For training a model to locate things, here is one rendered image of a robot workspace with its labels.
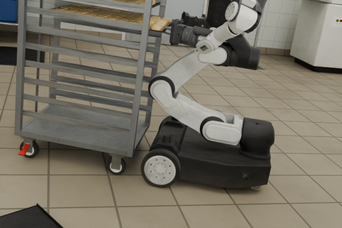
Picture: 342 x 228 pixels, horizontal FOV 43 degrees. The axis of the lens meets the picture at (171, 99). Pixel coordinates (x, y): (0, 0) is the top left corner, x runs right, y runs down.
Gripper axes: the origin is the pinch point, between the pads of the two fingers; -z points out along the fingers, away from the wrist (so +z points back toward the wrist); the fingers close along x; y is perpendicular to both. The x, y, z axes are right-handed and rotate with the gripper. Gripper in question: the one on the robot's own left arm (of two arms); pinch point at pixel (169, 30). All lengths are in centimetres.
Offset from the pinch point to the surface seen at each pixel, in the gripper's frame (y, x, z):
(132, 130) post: 12, -51, -5
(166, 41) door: -297, -75, -230
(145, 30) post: 12.0, -0.3, -4.7
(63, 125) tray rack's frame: 18, -63, -50
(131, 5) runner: 13.7, 9.4, -13.7
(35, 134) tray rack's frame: 38, -63, -49
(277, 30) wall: -424, -43, -131
